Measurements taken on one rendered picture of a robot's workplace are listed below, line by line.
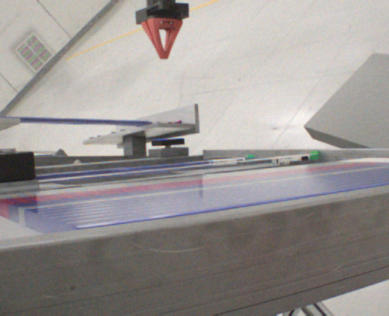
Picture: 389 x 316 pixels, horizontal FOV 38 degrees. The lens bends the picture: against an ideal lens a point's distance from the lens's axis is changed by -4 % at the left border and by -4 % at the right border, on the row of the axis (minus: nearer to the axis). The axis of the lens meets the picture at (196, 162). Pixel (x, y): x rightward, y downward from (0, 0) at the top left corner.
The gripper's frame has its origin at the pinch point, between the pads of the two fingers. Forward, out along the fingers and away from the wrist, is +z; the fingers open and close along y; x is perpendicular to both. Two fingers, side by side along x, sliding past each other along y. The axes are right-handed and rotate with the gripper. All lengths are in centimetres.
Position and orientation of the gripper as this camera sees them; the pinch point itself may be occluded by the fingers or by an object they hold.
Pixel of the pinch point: (163, 54)
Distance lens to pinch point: 111.1
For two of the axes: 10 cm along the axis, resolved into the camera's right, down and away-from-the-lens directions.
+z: 0.6, 10.0, 0.7
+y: 5.5, 0.3, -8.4
